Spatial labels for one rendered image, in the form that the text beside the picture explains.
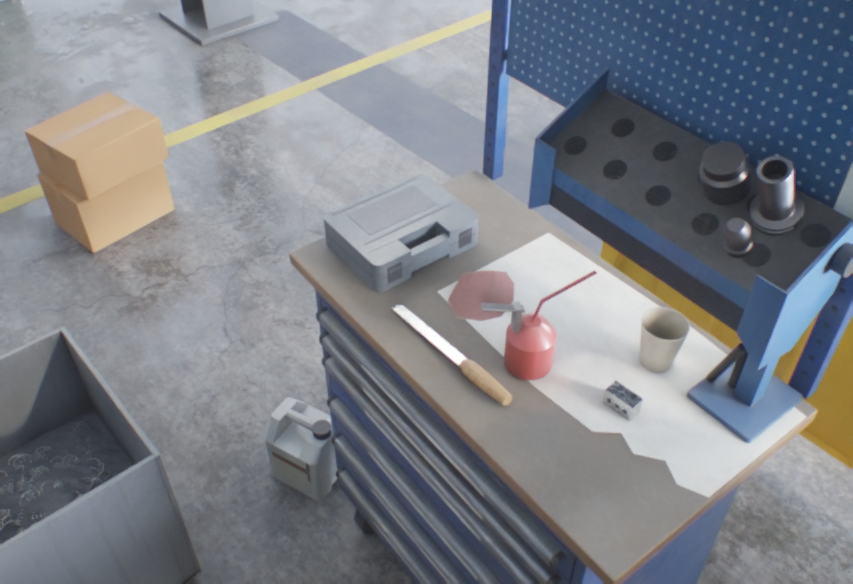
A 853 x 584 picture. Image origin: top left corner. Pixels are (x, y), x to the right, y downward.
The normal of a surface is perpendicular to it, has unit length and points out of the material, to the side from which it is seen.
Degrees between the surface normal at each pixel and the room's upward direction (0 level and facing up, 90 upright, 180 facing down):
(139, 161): 90
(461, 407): 0
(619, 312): 0
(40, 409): 90
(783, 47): 90
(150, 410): 0
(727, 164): 28
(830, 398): 90
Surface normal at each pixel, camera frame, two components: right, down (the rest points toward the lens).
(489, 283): 0.05, -0.62
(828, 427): -0.76, 0.43
